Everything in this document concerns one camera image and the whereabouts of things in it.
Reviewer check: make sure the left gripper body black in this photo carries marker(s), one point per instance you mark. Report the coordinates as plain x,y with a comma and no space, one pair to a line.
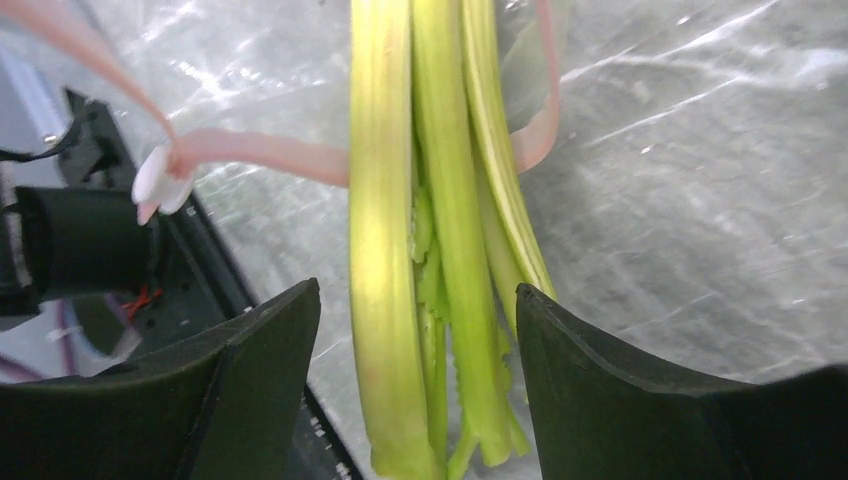
81,238

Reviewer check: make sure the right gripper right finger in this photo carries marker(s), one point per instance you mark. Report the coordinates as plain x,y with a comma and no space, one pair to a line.
602,408

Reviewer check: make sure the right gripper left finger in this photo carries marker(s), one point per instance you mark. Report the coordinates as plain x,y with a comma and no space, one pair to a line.
221,404

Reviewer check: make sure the green toy celery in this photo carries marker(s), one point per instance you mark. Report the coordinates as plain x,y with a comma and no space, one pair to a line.
439,233

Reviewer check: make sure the clear zip top bag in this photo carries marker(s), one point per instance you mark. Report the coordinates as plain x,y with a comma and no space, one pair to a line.
694,203

